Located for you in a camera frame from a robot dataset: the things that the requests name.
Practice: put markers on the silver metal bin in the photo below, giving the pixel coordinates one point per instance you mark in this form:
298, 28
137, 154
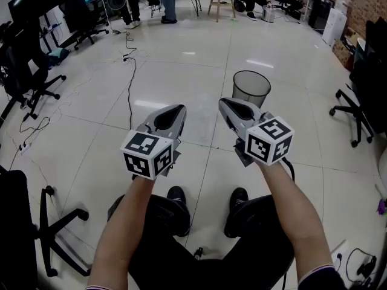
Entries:
268, 14

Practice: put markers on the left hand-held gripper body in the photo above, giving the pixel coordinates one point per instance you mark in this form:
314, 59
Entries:
142, 150

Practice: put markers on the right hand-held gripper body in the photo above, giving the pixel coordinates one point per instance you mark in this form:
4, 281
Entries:
266, 143

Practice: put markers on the person's black shoe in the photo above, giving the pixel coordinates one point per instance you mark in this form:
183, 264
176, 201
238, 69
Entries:
176, 195
239, 196

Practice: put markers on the person's right forearm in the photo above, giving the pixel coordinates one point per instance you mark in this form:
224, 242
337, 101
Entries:
290, 210

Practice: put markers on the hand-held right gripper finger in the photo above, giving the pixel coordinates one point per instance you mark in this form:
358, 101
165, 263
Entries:
255, 111
231, 121

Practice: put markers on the person's right shirt sleeve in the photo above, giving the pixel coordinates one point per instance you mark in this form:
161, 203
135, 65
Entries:
320, 278

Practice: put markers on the white power strip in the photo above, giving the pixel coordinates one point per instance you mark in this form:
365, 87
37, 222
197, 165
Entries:
125, 58
340, 252
25, 148

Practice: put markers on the white round seat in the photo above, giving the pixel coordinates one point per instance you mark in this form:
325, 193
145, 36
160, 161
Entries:
383, 169

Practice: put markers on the black cabinet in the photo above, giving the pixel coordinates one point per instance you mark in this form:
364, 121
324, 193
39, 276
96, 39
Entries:
319, 8

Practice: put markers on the person's left forearm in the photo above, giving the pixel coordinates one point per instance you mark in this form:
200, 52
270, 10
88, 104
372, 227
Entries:
121, 228

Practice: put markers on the person's black trousers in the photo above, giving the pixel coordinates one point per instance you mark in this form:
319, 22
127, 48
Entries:
169, 267

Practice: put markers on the dark green tub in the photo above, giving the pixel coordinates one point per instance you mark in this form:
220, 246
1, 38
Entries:
359, 53

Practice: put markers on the brown cardboard box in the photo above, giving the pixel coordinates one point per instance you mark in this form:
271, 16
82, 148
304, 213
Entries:
343, 51

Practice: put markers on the person's right black shoe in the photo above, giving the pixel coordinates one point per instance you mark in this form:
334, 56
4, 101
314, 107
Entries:
239, 196

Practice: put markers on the white water dispenser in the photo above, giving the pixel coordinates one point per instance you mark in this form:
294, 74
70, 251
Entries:
334, 26

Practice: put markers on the black office chair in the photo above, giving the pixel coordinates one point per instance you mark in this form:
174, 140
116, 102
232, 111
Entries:
369, 101
75, 11
15, 222
21, 77

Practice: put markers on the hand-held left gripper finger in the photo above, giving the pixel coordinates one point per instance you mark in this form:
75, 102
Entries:
151, 122
180, 125

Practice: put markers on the black mesh waste bin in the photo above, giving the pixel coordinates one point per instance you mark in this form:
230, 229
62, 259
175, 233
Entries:
251, 86

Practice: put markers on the purple toy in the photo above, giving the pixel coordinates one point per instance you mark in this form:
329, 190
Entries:
382, 207

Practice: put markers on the person's left black shoe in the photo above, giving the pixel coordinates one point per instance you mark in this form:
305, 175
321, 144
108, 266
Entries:
176, 195

